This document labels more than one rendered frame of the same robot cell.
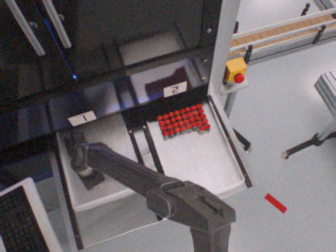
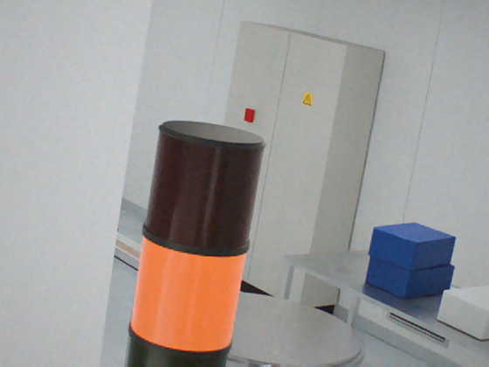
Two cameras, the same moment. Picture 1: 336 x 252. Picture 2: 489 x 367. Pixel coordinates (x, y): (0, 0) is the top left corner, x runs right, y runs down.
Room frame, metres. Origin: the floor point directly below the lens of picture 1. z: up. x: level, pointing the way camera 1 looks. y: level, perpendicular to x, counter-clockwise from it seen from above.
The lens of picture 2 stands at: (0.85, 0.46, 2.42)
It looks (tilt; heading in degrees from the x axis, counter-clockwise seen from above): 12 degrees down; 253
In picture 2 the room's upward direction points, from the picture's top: 10 degrees clockwise
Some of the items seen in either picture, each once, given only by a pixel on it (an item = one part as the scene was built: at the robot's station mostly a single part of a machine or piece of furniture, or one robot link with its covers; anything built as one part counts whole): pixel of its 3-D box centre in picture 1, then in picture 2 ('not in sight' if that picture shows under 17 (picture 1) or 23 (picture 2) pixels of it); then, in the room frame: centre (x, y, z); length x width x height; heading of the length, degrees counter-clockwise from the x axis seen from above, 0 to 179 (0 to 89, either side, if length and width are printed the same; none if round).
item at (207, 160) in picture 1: (193, 151); not in sight; (0.41, -0.03, 0.90); 0.34 x 0.26 x 0.04; 24
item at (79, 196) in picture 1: (97, 154); not in sight; (0.38, 0.33, 0.90); 0.34 x 0.26 x 0.04; 24
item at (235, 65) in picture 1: (233, 68); not in sight; (0.73, -0.16, 0.99); 0.08 x 0.07 x 0.07; 24
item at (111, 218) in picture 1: (147, 158); not in sight; (0.38, 0.14, 0.87); 0.70 x 0.48 x 0.02; 114
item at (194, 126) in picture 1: (185, 130); not in sight; (0.49, 0.01, 0.90); 0.18 x 0.02 x 0.05; 113
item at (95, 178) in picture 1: (87, 171); not in sight; (0.27, 0.31, 1.03); 0.10 x 0.07 x 0.07; 39
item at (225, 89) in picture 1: (228, 77); not in sight; (0.77, -0.16, 0.87); 0.14 x 0.13 x 0.02; 24
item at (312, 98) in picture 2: not in sight; (285, 166); (-1.69, -6.94, 1.02); 1.20 x 0.43 x 2.05; 114
